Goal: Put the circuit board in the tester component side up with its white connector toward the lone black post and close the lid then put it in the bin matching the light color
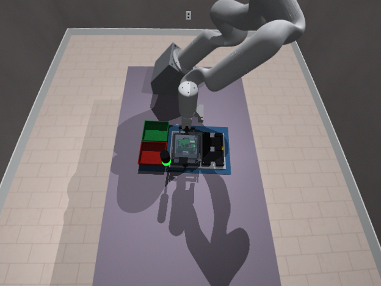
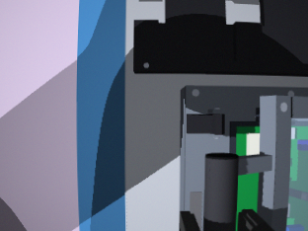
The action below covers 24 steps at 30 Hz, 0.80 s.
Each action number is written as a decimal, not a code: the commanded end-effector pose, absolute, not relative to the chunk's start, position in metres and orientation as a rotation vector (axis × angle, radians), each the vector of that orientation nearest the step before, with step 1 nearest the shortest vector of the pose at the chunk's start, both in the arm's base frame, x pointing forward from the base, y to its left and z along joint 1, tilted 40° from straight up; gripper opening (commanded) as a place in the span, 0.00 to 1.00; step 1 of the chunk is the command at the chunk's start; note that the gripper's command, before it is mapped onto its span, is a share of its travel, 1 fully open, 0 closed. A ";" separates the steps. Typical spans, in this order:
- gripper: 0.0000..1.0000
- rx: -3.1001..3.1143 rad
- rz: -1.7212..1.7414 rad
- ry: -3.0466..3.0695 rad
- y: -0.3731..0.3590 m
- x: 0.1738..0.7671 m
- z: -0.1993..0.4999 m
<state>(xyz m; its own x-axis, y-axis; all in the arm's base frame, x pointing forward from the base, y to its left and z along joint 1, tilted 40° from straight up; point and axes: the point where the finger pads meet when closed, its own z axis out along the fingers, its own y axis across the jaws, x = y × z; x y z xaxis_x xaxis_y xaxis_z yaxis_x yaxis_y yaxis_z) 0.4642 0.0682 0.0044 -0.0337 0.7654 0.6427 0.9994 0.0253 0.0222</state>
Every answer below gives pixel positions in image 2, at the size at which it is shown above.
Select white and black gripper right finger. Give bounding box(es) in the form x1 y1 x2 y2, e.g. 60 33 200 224
237 209 274 231

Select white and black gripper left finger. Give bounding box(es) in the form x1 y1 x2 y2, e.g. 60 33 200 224
179 211 200 231

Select green circuit board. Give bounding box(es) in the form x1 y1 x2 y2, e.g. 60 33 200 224
236 126 260 231

